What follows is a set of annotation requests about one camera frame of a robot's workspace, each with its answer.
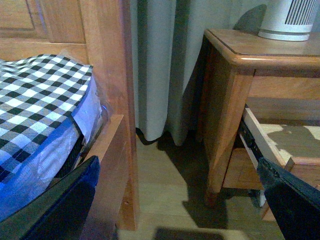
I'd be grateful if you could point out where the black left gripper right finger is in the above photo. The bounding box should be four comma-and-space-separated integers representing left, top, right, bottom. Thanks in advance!
257, 157, 320, 240

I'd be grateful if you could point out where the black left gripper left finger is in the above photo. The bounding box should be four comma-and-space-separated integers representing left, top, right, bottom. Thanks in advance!
0, 156, 100, 240

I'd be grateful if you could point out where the wooden drawer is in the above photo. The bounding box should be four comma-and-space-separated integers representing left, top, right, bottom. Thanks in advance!
222, 147, 320, 223
238, 106, 320, 190

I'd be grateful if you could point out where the plastic wrapped mattress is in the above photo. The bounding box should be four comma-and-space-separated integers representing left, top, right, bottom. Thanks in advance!
0, 77, 105, 220

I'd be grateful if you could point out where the wooden nightstand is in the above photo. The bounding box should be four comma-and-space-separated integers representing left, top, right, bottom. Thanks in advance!
198, 29, 320, 207

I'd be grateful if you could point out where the black white checkered blanket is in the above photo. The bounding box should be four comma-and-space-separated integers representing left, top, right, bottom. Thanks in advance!
0, 54, 93, 187

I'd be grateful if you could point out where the white slatted air purifier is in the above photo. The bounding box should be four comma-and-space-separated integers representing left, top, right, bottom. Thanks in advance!
258, 0, 320, 42

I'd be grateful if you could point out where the grey curtain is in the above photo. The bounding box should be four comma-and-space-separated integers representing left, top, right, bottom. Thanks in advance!
130, 0, 268, 146

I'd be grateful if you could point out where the wooden bed frame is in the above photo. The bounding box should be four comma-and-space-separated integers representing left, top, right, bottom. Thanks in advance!
0, 0, 140, 240

